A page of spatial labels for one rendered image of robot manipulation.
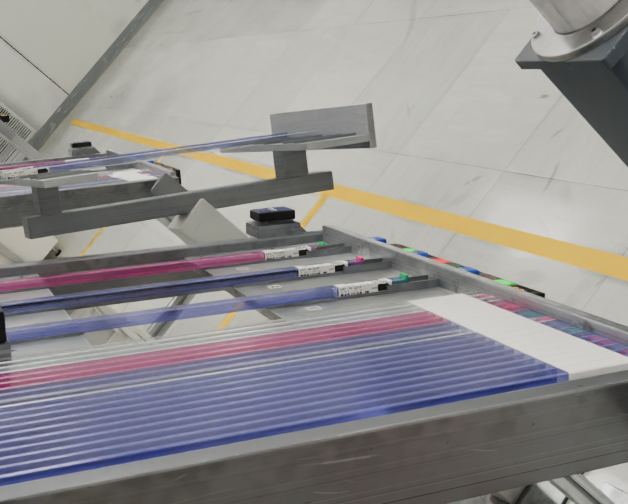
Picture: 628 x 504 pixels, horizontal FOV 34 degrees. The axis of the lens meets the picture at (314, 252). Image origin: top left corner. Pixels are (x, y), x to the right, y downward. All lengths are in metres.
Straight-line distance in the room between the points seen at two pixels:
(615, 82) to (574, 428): 0.63
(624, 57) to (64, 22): 7.70
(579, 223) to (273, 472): 1.75
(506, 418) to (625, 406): 0.10
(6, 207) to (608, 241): 1.22
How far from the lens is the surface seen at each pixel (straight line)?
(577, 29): 1.29
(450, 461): 0.68
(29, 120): 8.71
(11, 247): 5.65
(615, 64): 1.26
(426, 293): 1.05
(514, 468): 0.71
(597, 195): 2.35
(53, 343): 0.94
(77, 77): 8.76
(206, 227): 1.53
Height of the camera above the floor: 1.26
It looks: 23 degrees down
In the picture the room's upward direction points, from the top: 49 degrees counter-clockwise
